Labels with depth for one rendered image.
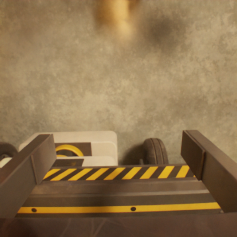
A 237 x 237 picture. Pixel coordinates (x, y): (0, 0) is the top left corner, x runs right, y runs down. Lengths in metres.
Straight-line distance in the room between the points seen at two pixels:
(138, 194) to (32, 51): 0.49
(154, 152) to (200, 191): 0.19
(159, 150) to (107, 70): 0.28
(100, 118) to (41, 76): 0.22
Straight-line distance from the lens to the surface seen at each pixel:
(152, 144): 0.48
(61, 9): 0.58
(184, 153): 0.17
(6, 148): 0.64
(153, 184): 0.28
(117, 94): 0.54
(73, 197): 0.30
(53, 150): 0.17
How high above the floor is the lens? 0.53
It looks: 73 degrees down
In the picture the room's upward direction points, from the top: 180 degrees counter-clockwise
